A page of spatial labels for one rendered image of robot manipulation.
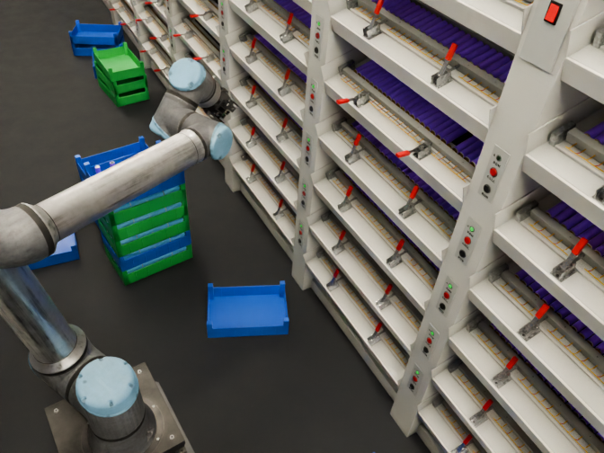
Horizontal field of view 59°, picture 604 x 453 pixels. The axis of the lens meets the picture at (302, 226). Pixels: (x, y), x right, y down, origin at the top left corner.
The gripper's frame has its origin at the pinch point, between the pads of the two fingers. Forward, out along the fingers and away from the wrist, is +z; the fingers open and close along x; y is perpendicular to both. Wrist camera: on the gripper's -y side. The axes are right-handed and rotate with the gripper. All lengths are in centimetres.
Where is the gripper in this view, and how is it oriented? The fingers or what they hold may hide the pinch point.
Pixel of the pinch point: (224, 108)
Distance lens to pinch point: 181.6
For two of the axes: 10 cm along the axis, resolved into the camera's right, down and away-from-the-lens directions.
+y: 7.3, 6.6, -1.9
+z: 1.8, 0.8, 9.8
